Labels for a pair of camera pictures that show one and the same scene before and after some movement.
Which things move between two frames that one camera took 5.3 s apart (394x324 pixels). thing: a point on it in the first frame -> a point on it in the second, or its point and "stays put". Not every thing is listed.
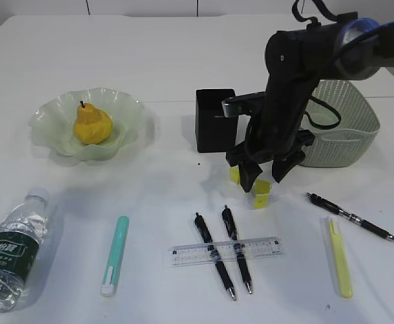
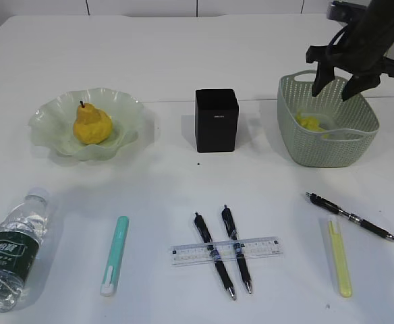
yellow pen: x=339 y=260 stays put
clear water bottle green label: x=7 y=257 stays put
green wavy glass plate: x=53 y=124 stays put
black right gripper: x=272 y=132 -> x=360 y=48
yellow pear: x=92 y=125 stays put
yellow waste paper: x=260 y=190 -> x=310 y=123
